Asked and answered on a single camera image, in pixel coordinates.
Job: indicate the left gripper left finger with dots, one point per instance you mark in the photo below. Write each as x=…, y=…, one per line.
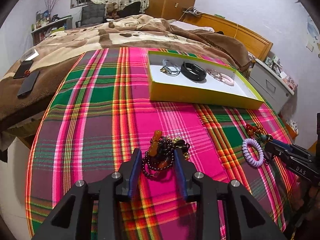
x=130, y=172

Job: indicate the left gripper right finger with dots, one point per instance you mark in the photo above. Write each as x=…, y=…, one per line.
x=184, y=175

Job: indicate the red gold knot ornament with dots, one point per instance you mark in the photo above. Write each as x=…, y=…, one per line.
x=254, y=131

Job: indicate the black smart wristband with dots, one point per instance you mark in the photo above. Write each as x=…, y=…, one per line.
x=193, y=71

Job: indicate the orange basket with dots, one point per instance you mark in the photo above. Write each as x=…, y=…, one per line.
x=292, y=128

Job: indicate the grey bedside drawer cabinet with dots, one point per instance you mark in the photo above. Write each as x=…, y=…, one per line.
x=269, y=85

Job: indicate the plaid pink green tablecloth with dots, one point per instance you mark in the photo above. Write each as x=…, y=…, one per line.
x=102, y=111

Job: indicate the yellow shallow cardboard box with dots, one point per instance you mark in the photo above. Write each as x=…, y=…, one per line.
x=180, y=78

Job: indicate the wooden bed headboard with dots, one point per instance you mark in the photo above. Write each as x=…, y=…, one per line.
x=255, y=43

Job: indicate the black smartphone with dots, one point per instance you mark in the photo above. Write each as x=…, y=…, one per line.
x=28, y=84

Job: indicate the brown plush blanket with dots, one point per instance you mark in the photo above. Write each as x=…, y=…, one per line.
x=58, y=53

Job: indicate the dark phone with red charm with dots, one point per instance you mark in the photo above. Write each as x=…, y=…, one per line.
x=23, y=70

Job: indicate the white paper card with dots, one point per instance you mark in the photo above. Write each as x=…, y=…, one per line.
x=29, y=55

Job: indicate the white desk shelf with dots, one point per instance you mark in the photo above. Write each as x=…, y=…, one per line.
x=40, y=34

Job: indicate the black office chair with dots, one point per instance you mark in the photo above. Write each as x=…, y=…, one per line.
x=91, y=15

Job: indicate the brown teddy bear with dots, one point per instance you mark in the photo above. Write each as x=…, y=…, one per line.
x=111, y=10

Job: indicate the cartoon couple wall sticker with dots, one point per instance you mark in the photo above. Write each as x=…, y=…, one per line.
x=313, y=36

